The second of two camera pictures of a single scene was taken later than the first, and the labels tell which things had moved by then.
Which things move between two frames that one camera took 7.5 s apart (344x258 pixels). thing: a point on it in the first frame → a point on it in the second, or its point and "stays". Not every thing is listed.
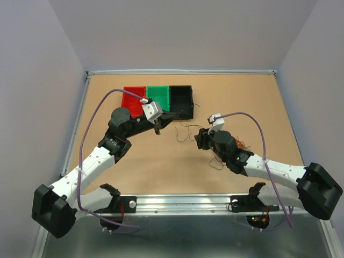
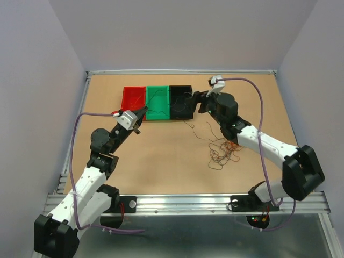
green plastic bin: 160,94 stays
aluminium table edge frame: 87,74 stays
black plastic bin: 181,101 stays
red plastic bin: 132,102 stays
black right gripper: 201,138 → 199,97
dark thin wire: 188,130 → 173,106
